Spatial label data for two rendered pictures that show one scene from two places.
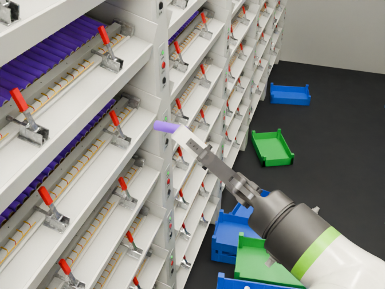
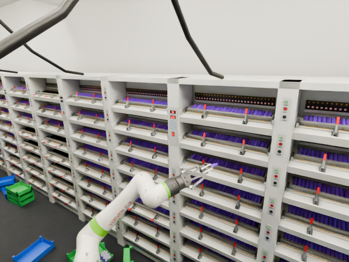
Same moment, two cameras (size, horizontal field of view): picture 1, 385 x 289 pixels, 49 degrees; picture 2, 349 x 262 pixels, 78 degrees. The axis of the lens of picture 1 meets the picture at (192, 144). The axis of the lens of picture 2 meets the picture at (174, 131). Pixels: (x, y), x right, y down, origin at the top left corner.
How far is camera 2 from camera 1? 1.36 m
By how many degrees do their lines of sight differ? 92
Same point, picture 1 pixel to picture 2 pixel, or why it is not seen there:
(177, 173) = (296, 254)
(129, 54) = (254, 156)
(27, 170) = (194, 146)
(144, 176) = (255, 212)
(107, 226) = (225, 201)
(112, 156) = (232, 179)
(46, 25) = (211, 123)
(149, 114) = (262, 188)
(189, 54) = (339, 208)
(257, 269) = not seen: outside the picture
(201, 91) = not seen: outside the picture
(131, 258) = (232, 230)
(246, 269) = not seen: outside the picture
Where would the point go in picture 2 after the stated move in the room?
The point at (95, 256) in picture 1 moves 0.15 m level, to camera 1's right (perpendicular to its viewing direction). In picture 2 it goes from (213, 198) to (210, 211)
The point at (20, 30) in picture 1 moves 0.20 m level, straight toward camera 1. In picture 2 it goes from (202, 120) to (172, 121)
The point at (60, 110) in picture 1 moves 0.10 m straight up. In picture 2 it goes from (214, 147) to (215, 132)
